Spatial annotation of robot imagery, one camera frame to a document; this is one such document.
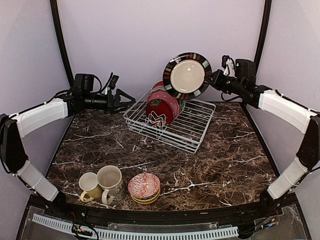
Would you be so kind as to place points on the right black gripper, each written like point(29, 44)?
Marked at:
point(215, 82)

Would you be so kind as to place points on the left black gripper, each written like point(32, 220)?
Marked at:
point(111, 103)

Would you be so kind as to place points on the black plate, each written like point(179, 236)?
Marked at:
point(184, 75)

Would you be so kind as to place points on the light teal plate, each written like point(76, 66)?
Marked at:
point(182, 104)

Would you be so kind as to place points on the pink dotted scalloped plate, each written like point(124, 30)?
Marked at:
point(171, 101)

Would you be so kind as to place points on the red floral plate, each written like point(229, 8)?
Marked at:
point(158, 108)

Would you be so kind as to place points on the red and teal plate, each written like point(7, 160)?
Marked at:
point(158, 90)

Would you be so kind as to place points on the white patterned mug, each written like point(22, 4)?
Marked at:
point(110, 179)

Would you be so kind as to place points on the yellow mug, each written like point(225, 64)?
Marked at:
point(91, 190)

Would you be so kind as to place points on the blue and white bowl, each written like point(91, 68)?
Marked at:
point(144, 185)

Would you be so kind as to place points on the white and red bowl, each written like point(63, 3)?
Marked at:
point(145, 199)

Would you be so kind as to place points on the lime green bowl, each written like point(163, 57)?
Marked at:
point(147, 201)

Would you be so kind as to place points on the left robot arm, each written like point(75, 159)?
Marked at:
point(64, 104)

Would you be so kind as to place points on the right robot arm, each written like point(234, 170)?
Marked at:
point(239, 77)

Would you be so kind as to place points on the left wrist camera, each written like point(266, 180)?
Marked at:
point(111, 83)

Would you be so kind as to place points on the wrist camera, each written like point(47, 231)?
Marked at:
point(229, 66)
point(111, 83)

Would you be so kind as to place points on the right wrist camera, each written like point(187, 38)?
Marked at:
point(229, 66)

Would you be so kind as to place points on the black right frame post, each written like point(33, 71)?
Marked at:
point(263, 31)

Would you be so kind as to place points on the black frame post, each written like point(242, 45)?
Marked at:
point(263, 31)
point(61, 42)

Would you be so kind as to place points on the white wire dish rack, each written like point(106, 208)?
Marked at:
point(187, 132)

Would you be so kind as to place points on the black left frame post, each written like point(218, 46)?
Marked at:
point(61, 42)

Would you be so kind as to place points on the black front table rail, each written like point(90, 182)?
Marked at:
point(282, 222)

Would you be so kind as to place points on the white slotted cable duct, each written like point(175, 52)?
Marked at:
point(106, 234)

